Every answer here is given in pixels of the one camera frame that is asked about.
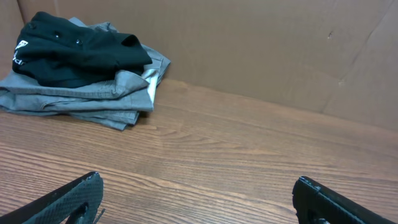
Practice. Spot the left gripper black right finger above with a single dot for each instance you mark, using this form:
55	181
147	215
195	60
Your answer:
315	203

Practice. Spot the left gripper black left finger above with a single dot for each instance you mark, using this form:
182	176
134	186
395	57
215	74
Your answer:
74	203

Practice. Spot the folded black polo shirt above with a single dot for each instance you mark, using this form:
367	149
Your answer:
58	53

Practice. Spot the folded grey garment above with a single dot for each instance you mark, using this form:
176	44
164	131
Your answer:
116	103

